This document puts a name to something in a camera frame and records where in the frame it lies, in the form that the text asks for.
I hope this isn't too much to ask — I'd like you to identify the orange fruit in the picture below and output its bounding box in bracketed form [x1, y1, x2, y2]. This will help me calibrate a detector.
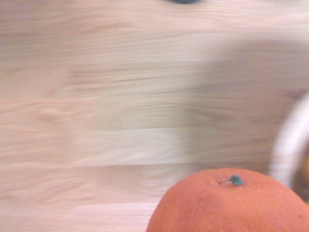
[145, 168, 309, 232]

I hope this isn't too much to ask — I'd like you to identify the black candle holder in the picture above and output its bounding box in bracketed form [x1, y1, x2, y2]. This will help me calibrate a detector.
[166, 0, 206, 5]

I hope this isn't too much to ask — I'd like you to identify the round wooden bowl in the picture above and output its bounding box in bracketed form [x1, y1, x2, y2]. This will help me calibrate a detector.
[268, 93, 309, 203]

